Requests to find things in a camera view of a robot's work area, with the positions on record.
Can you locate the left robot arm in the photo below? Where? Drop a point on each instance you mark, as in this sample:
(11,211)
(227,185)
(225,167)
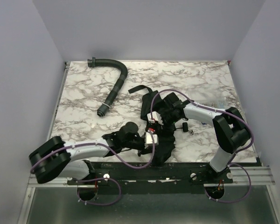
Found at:
(55,156)

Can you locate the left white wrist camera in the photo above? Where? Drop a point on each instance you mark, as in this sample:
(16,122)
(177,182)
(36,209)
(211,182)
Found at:
(151,139)

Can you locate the clear plastic screw box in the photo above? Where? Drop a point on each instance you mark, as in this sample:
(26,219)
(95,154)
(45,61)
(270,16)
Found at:
(215,103)

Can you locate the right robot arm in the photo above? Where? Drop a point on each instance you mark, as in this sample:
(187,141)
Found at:
(232,132)

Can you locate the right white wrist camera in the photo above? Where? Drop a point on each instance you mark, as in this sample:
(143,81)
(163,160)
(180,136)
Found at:
(154,118)

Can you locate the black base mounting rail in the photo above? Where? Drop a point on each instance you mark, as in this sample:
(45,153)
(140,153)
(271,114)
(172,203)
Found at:
(170,178)

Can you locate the black folding umbrella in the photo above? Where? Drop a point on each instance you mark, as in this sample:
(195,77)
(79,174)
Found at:
(165,132)

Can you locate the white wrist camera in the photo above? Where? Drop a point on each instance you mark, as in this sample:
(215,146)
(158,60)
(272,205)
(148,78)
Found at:
(151,139)
(154,118)

